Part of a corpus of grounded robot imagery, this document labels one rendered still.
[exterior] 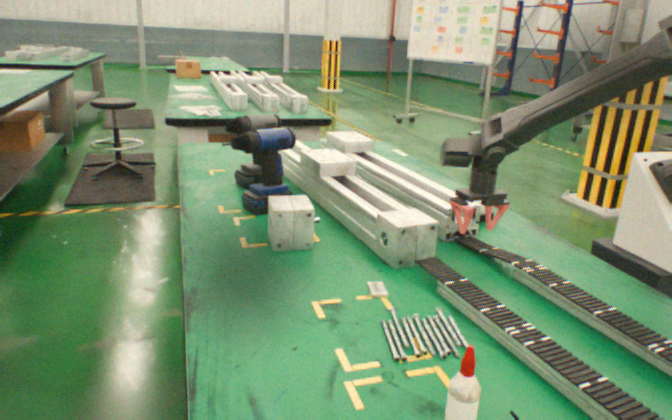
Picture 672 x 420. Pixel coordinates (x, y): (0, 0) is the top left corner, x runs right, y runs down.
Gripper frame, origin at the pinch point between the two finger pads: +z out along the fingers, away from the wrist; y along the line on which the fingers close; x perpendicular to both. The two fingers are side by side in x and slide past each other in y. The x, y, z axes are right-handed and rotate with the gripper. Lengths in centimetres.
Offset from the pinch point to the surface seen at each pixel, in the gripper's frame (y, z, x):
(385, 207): 17.0, -2.2, -13.3
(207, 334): 64, 5, 15
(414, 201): 5.3, -0.9, -18.7
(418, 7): -326, -83, -553
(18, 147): 146, 57, -369
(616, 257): -32.8, 6.4, 12.8
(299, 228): 39.8, -0.5, -10.7
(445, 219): 5.2, -0.9, -5.1
